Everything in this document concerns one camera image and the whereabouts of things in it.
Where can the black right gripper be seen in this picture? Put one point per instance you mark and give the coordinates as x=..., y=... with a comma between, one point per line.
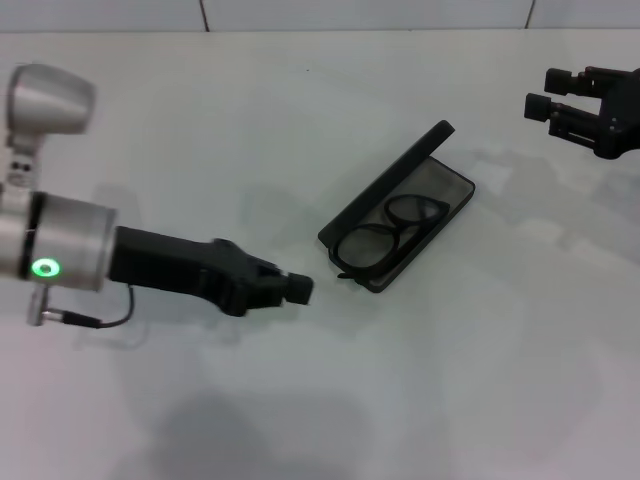
x=622, y=115

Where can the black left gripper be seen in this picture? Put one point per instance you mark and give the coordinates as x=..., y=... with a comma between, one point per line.
x=175, y=265

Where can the black glasses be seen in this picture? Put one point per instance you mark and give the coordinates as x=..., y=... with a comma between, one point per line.
x=395, y=227

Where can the black glasses case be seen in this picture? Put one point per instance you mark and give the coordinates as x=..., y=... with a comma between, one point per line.
x=400, y=165

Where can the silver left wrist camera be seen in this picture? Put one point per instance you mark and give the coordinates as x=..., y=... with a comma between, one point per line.
x=50, y=100

